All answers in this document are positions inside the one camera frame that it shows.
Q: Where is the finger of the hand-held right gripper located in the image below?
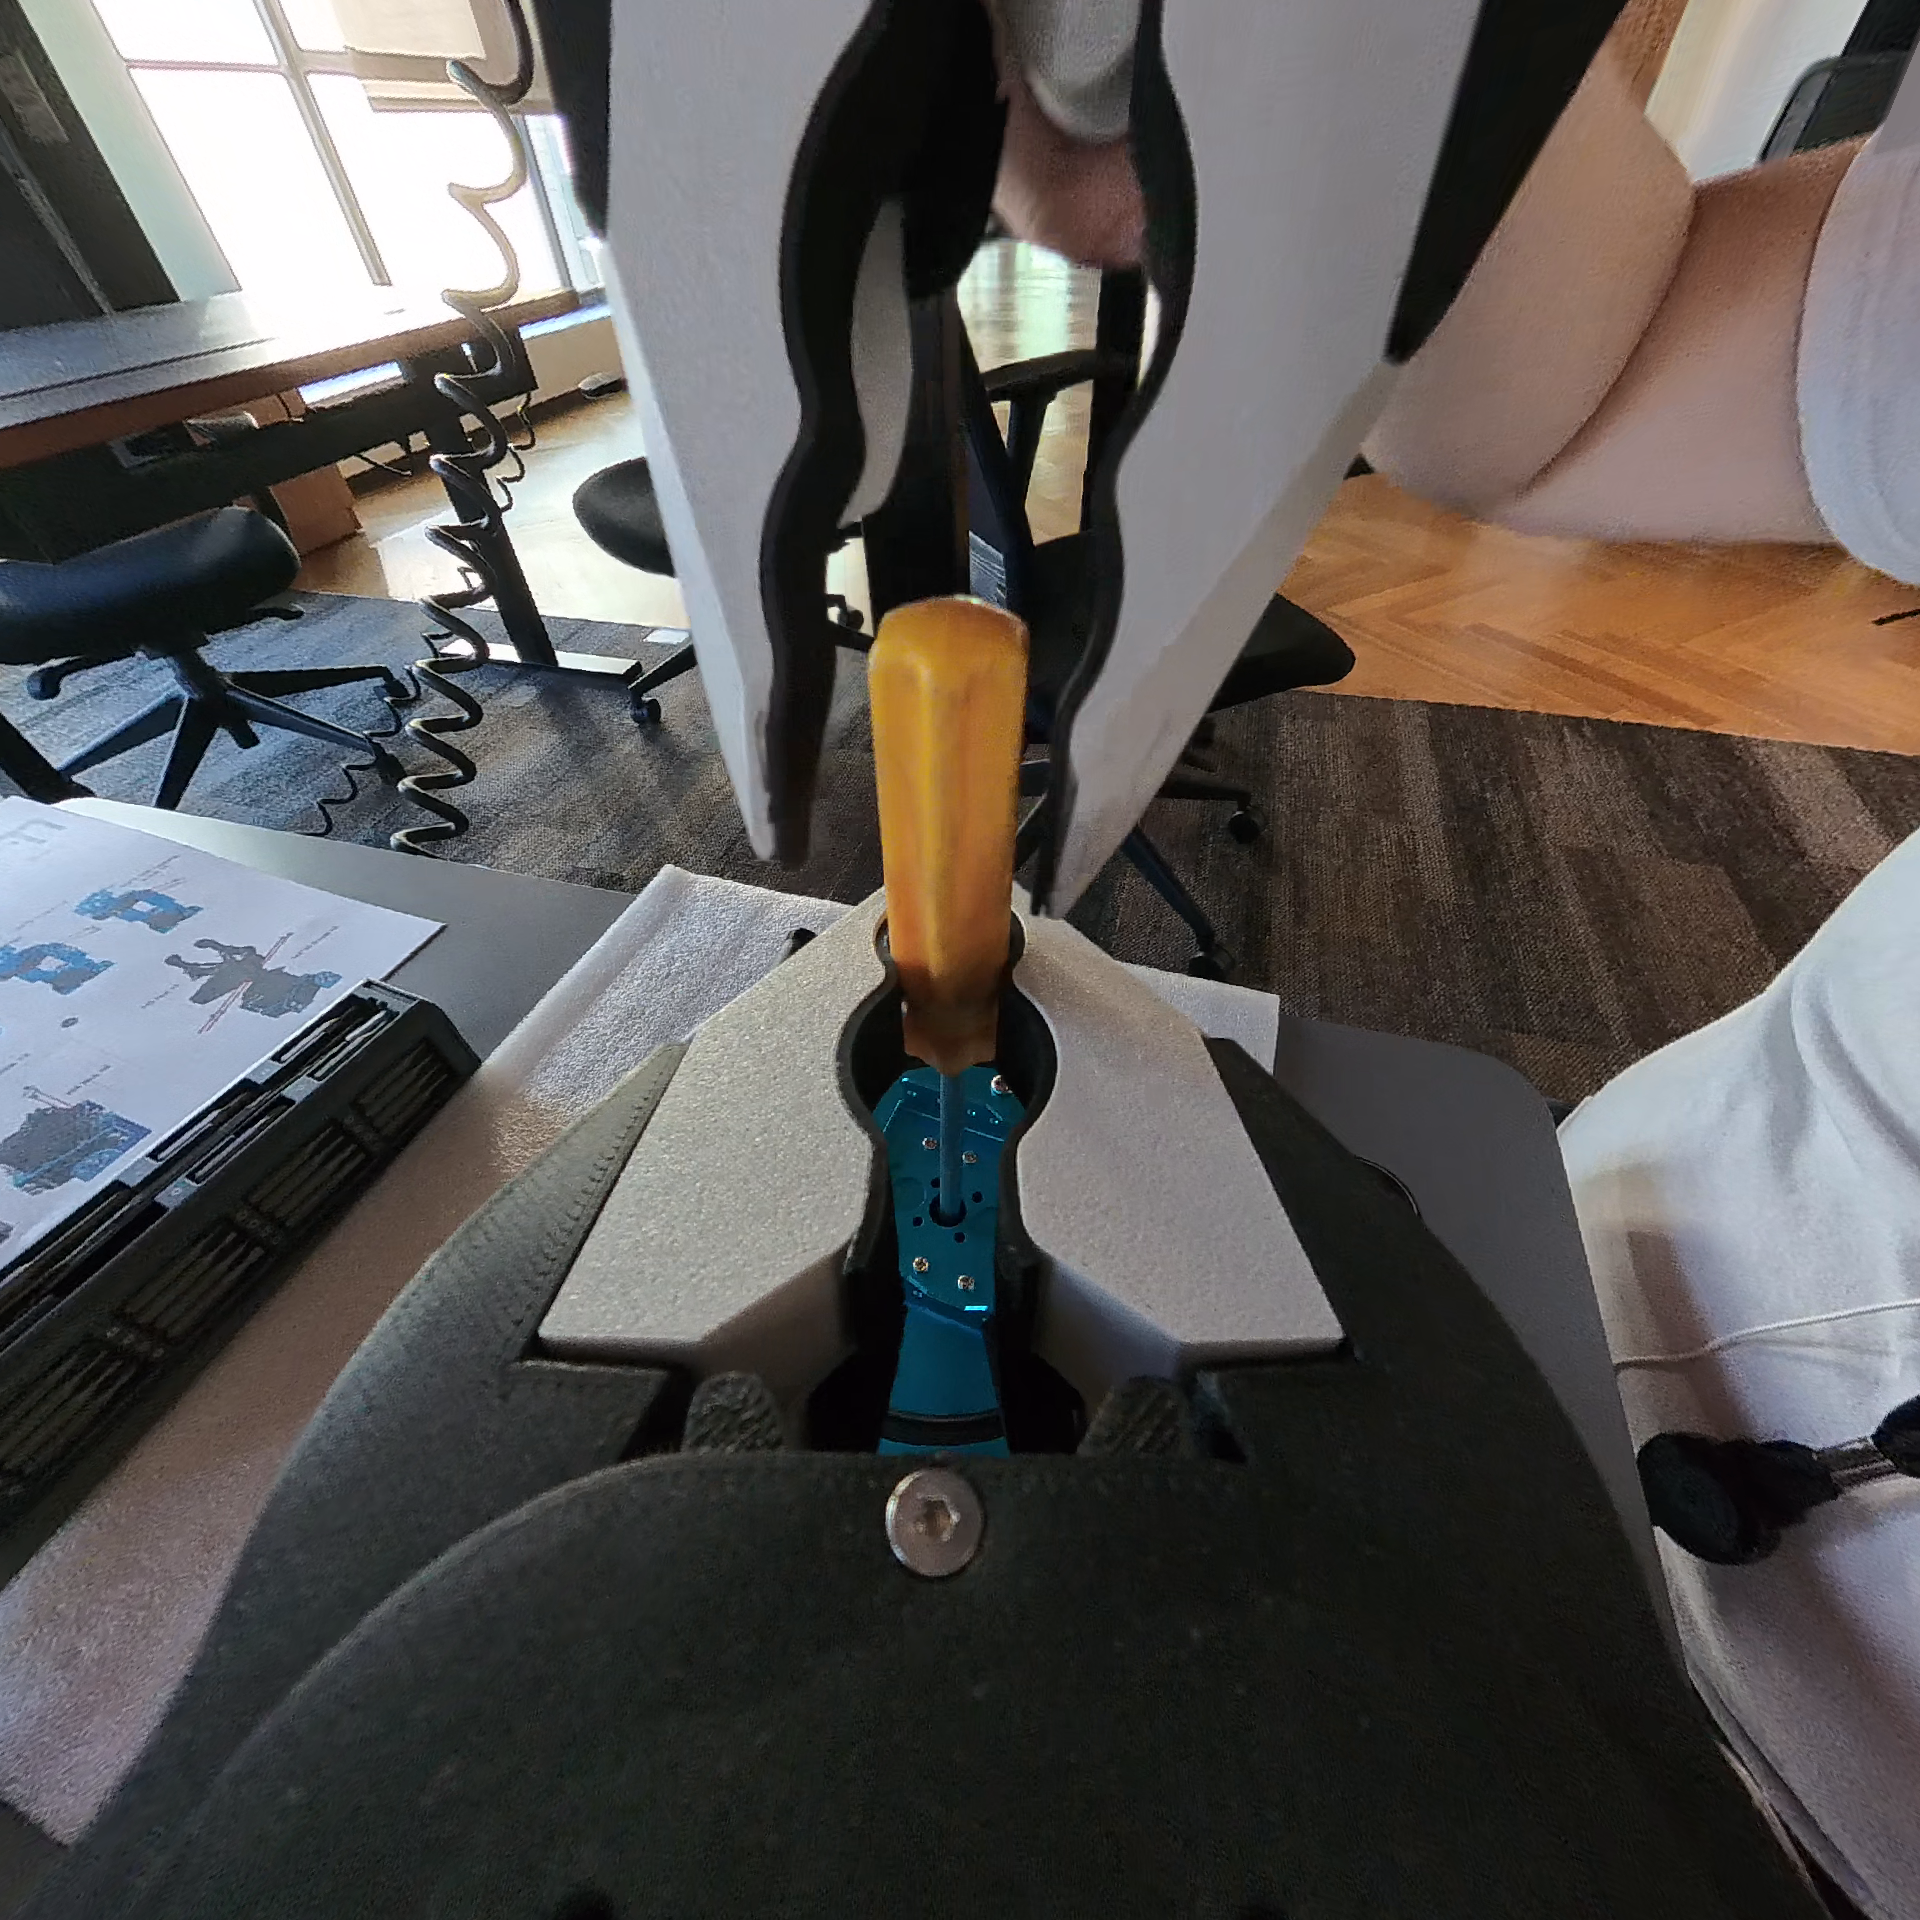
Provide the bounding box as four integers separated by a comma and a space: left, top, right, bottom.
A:
598, 0, 999, 874
1031, 0, 1489, 922

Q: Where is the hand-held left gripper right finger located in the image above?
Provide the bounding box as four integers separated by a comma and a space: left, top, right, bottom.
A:
998, 907, 1350, 1388

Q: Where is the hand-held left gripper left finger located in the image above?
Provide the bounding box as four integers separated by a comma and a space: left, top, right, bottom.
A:
535, 906, 911, 1388

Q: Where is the blue metal robot base part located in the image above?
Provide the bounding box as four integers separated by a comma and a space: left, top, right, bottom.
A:
870, 1065, 1028, 1457

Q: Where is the orange-handled screwdriver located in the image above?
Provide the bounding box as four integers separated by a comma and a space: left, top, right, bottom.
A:
870, 596, 1031, 1216

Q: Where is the person's right forearm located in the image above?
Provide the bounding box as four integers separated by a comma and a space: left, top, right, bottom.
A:
1356, 29, 1853, 545

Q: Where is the grey desk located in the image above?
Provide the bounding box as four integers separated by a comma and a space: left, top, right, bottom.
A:
0, 795, 1668, 1846

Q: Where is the person's right hand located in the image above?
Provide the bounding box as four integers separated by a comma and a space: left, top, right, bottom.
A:
991, 120, 1157, 276

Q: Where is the black office chair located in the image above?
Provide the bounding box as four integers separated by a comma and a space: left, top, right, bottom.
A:
576, 457, 709, 729
0, 506, 414, 818
1755, 53, 1920, 168

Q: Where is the white foam sheet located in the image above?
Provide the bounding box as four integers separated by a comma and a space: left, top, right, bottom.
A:
0, 862, 1277, 1846

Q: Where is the large window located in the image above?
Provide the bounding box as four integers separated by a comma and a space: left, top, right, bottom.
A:
90, 0, 603, 324

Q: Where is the black screwdriver bit case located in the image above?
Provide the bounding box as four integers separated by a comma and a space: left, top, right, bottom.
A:
0, 982, 482, 1546

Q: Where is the dark wooden office table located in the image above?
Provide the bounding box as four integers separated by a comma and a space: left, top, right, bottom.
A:
0, 291, 692, 677

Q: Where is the person's white garment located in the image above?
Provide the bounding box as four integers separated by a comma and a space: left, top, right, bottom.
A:
1560, 135, 1920, 1920

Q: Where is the open instruction manual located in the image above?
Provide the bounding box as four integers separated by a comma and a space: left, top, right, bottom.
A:
0, 795, 448, 1277

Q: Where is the black coiled cable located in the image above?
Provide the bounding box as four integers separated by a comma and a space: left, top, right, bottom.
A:
396, 59, 535, 856

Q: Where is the black drawstring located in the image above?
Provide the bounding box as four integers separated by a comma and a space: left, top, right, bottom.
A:
1638, 1395, 1920, 1570

